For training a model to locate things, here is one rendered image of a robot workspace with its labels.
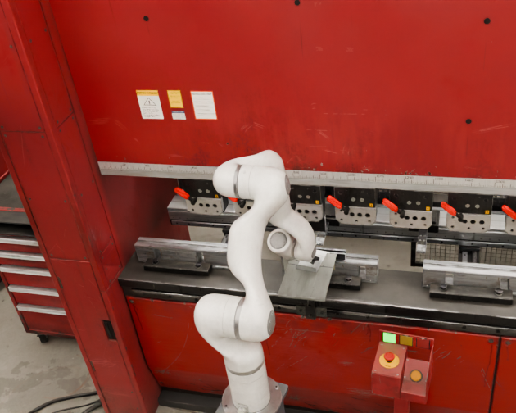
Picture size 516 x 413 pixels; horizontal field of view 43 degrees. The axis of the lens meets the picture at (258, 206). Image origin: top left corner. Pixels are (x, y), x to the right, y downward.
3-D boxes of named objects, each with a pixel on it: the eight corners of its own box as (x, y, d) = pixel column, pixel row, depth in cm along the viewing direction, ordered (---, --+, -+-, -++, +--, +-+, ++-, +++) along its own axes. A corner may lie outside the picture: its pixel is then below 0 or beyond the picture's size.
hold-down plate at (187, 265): (144, 270, 285) (142, 265, 283) (148, 262, 289) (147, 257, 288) (208, 276, 277) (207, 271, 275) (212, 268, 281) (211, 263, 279)
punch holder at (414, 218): (389, 226, 242) (389, 190, 232) (391, 213, 248) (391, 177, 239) (431, 229, 238) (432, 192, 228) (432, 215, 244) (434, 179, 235)
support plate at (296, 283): (277, 297, 245) (277, 295, 245) (292, 251, 266) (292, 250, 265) (324, 301, 240) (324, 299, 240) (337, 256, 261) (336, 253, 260)
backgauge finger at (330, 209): (304, 247, 268) (303, 237, 266) (316, 209, 288) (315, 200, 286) (333, 248, 265) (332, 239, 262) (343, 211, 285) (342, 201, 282)
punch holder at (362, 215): (336, 223, 247) (333, 187, 238) (339, 210, 254) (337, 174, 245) (375, 225, 243) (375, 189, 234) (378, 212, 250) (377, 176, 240)
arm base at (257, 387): (267, 432, 197) (260, 392, 186) (211, 415, 204) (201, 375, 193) (291, 384, 210) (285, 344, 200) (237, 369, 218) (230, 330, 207)
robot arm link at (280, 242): (305, 239, 232) (282, 234, 236) (294, 231, 220) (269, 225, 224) (300, 262, 231) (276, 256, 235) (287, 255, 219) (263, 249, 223)
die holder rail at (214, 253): (138, 261, 291) (133, 245, 285) (143, 252, 295) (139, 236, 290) (246, 271, 277) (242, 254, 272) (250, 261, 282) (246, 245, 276)
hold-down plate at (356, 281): (287, 283, 267) (286, 279, 266) (289, 275, 272) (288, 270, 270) (359, 291, 259) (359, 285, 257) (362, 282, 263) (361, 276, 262)
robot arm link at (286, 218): (312, 185, 208) (321, 250, 229) (267, 177, 215) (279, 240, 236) (301, 204, 203) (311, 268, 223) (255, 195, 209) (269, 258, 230)
